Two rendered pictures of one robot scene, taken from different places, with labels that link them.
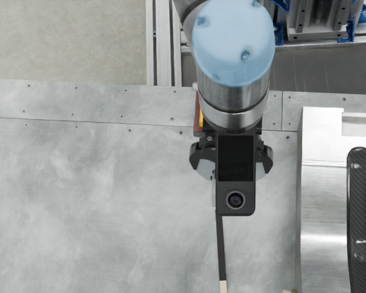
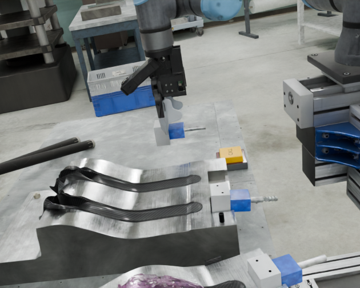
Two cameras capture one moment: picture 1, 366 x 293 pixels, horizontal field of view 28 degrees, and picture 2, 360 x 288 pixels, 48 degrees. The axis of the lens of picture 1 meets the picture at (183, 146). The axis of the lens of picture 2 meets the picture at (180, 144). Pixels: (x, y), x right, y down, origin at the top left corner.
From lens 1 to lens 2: 117 cm
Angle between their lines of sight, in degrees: 64
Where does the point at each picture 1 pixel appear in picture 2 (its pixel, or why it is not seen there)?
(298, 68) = not seen: outside the picture
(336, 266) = (124, 176)
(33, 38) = (359, 231)
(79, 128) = (214, 131)
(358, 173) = (184, 183)
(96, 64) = not seen: hidden behind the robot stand
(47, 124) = (215, 124)
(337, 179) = (179, 175)
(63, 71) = (343, 248)
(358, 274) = (118, 183)
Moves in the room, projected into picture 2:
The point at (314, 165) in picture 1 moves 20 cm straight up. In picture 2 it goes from (187, 166) to (174, 87)
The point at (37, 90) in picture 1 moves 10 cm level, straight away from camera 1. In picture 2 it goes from (231, 119) to (254, 110)
